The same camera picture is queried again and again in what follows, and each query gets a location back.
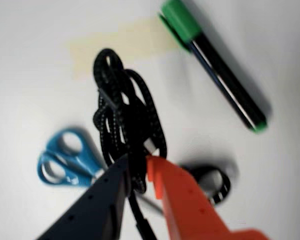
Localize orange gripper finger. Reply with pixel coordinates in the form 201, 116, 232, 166
145, 154, 270, 240

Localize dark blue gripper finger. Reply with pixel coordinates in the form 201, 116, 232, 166
36, 153, 131, 240

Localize black braided cable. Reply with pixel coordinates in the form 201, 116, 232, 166
92, 48, 170, 240

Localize black marker with green cap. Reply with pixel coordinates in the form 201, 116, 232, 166
158, 0, 268, 135

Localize beige masking tape piece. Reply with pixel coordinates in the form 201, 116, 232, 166
68, 18, 181, 80

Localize black ring strap device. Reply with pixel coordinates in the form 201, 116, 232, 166
179, 163, 232, 206

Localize blue handled scissors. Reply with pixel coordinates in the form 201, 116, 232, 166
37, 127, 165, 216

